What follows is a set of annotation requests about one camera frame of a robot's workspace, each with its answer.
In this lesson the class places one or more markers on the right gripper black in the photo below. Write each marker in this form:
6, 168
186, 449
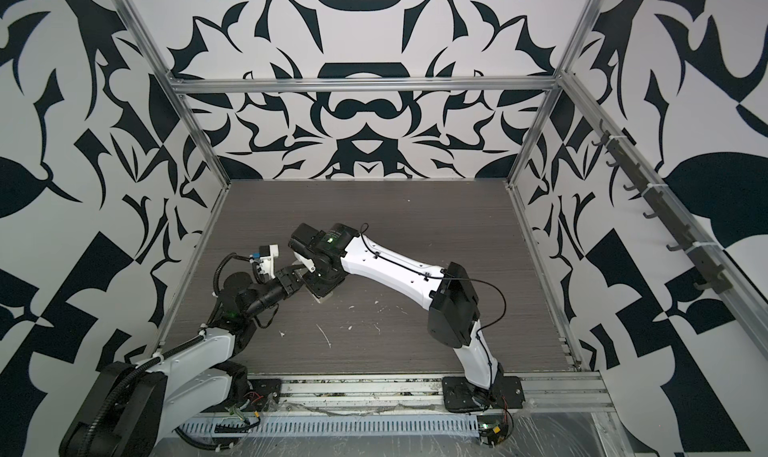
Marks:
317, 289

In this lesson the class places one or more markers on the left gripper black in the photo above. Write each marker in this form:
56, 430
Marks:
288, 282

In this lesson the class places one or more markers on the white remote control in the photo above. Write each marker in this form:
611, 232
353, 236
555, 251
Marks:
320, 299

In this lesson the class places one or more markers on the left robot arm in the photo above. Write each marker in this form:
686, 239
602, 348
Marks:
131, 407

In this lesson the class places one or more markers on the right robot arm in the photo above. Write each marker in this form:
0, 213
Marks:
447, 294

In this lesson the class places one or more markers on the small circuit board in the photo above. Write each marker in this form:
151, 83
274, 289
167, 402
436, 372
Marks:
495, 429

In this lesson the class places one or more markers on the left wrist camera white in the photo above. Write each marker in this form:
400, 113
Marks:
263, 263

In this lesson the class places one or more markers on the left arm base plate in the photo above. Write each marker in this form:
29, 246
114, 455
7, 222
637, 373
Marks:
263, 395

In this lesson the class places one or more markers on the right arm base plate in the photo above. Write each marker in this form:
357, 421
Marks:
459, 396

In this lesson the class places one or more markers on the white slotted cable duct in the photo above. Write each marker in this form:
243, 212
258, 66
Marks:
338, 426

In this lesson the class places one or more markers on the aluminium front rail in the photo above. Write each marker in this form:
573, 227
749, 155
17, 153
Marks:
340, 395

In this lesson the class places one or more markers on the wall hook rail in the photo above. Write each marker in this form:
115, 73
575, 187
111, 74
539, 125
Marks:
666, 207

